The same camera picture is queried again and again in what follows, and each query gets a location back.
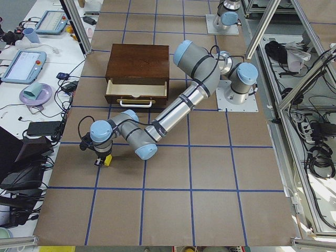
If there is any black power adapter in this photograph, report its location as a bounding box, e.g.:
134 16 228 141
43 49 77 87
82 16 97 25

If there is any lower teach pendant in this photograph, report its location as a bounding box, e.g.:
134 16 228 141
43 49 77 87
1 50 47 85

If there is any yellow cube block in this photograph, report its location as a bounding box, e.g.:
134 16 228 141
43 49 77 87
103 154 113 166

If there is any teach pendant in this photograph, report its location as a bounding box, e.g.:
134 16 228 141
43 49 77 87
35 10 68 35
1 50 47 85

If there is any aluminium frame post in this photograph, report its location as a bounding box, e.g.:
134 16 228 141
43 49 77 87
60 0 92 55

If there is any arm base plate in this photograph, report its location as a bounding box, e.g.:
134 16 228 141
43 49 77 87
205 13 239 36
216 80 259 112

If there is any purple plate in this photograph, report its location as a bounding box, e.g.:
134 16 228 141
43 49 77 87
19 82 53 106

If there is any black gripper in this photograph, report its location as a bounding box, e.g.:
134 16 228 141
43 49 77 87
93 140 113 166

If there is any teal box on plate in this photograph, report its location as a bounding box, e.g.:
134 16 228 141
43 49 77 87
23 81 43 100

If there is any upper teach pendant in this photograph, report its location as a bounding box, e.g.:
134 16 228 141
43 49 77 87
35 10 68 35

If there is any wooden drawer with white handle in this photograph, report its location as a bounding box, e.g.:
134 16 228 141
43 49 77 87
105 80 169 108

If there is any small blue black device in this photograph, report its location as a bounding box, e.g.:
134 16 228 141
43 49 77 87
56 72 70 80

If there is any light blue plastic cup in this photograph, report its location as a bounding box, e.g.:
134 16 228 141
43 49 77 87
23 27 40 43

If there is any black monitor stand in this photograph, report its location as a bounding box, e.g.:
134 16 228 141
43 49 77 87
1 128 53 228

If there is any dark wooden drawer cabinet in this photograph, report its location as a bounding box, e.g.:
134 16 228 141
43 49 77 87
104 43 171 109

